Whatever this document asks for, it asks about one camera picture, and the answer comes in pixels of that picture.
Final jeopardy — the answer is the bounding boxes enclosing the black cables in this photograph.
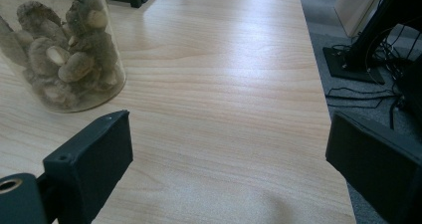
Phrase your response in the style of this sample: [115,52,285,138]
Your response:
[325,24,422,130]

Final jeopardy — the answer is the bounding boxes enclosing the beige board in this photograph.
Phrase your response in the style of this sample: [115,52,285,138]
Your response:
[333,0,393,39]

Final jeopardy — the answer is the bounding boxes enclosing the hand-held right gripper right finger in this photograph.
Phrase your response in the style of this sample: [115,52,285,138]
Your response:
[324,112,422,224]

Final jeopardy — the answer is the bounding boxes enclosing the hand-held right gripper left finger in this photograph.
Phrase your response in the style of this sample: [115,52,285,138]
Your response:
[43,110,134,224]

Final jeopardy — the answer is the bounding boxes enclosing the black floor stand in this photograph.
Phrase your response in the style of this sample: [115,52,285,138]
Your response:
[322,0,422,86]

